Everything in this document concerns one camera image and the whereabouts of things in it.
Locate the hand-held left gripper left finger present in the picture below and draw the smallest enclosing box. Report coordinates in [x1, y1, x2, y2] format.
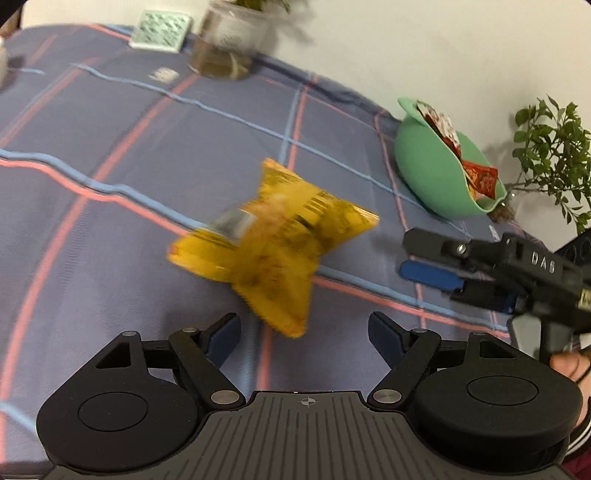
[78, 313, 245, 411]

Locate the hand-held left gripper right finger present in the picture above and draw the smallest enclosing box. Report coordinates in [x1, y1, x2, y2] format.
[367, 311, 536, 411]

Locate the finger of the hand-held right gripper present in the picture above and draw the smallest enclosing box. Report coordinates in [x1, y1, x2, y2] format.
[399, 260, 525, 315]
[403, 227, 504, 274]

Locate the green plastic bowl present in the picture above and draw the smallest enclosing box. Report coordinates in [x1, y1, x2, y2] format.
[394, 97, 507, 219]

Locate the long red flower-print packet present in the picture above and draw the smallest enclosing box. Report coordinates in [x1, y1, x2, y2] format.
[461, 161, 500, 200]

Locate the yellow snack packet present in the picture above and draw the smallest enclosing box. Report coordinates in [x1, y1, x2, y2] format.
[166, 158, 380, 339]

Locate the red white snack packet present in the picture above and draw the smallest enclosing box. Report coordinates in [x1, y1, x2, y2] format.
[414, 100, 463, 158]

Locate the person's right hand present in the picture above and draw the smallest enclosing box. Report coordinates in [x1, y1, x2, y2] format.
[549, 348, 591, 384]

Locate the plant in round glass vase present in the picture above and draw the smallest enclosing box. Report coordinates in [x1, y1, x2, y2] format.
[490, 96, 591, 237]

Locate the blue plaid tablecloth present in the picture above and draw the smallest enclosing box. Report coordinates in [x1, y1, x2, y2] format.
[0, 23, 591, 480]

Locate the plant in clear square container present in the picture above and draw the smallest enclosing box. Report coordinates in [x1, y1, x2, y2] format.
[188, 0, 296, 81]

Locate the small digital clock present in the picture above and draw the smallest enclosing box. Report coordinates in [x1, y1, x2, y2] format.
[129, 10, 192, 52]

